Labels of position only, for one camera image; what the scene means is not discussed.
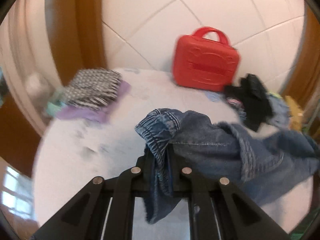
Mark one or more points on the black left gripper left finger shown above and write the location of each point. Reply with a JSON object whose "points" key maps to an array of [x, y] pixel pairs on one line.
{"points": [[102, 209]]}

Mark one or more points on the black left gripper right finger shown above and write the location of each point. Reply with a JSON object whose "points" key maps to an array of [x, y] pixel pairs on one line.
{"points": [[218, 209]]}

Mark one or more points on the blue denim jeans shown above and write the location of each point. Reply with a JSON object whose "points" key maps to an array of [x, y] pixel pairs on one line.
{"points": [[263, 168]]}

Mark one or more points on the white floral bed sheet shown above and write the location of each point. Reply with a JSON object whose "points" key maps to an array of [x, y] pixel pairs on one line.
{"points": [[72, 152]]}

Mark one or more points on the purple folded garment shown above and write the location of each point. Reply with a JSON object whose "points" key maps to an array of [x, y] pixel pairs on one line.
{"points": [[101, 116]]}

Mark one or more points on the light blue crumpled garment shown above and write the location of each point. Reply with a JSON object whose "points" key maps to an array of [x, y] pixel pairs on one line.
{"points": [[281, 112]]}

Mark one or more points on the mint green folded garment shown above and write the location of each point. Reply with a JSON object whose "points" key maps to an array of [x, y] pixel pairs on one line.
{"points": [[55, 103]]}

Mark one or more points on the black crumpled garment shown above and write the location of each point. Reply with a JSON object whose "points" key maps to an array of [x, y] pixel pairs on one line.
{"points": [[250, 101]]}

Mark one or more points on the black white striped folded garment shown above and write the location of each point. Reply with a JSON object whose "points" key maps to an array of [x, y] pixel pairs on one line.
{"points": [[92, 88]]}

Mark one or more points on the red hard carry case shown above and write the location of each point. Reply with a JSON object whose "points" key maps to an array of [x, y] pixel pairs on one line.
{"points": [[205, 60]]}

